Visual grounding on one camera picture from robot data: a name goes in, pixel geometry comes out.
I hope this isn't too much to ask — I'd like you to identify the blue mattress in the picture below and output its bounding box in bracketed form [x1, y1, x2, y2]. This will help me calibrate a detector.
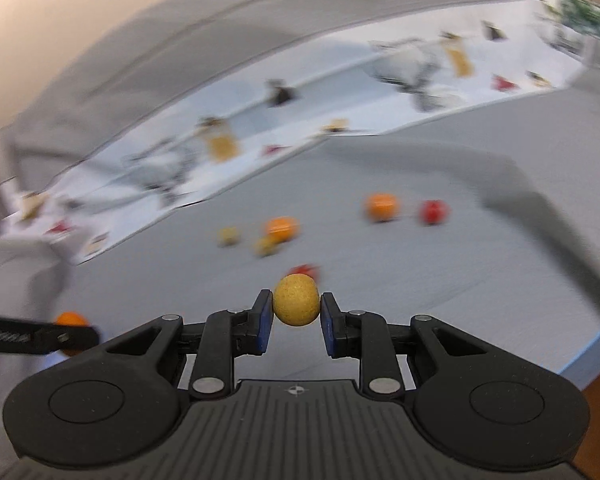
[562, 317, 600, 392]

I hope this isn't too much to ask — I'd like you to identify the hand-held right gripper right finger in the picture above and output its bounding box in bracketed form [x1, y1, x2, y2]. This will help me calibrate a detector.
[320, 291, 499, 404]

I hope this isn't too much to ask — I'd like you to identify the green checked cloth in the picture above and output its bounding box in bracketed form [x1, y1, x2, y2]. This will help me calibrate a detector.
[555, 0, 600, 46]

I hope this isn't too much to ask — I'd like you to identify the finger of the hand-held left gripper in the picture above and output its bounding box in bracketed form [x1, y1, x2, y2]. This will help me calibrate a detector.
[0, 312, 101, 357]

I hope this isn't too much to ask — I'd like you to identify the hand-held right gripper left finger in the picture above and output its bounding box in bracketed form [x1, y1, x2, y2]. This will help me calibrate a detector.
[99, 289, 275, 402]

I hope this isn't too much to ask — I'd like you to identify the grey printed bed sheet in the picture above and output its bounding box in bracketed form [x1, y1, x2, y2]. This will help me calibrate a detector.
[0, 0, 600, 461]

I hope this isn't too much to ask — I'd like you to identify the red fruit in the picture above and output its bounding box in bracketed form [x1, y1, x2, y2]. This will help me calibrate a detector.
[419, 199, 452, 226]
[287, 263, 322, 281]

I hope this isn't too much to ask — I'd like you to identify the orange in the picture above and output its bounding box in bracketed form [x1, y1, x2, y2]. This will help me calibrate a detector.
[54, 311, 90, 359]
[364, 192, 401, 223]
[264, 216, 301, 243]

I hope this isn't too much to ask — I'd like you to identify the round yellow fruit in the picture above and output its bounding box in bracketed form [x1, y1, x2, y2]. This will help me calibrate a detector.
[272, 274, 321, 327]

